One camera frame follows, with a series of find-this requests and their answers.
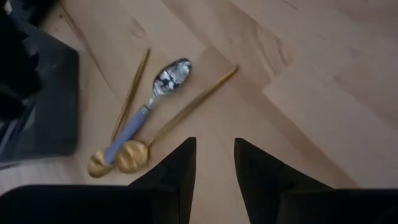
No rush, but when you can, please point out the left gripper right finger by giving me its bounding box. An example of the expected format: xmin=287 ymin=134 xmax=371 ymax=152
xmin=233 ymin=138 xmax=398 ymax=224

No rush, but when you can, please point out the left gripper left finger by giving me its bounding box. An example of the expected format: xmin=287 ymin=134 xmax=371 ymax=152
xmin=0 ymin=137 xmax=197 ymax=224

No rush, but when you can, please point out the gold spoon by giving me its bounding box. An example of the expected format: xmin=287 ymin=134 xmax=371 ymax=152
xmin=87 ymin=47 xmax=152 ymax=179
xmin=114 ymin=64 xmax=241 ymax=174

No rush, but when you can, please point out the silver spoon lavender handle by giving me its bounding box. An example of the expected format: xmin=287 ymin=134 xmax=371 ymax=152
xmin=103 ymin=57 xmax=193 ymax=166

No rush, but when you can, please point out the dark gray plastic bin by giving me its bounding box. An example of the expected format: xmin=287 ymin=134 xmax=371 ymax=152
xmin=0 ymin=0 xmax=81 ymax=163

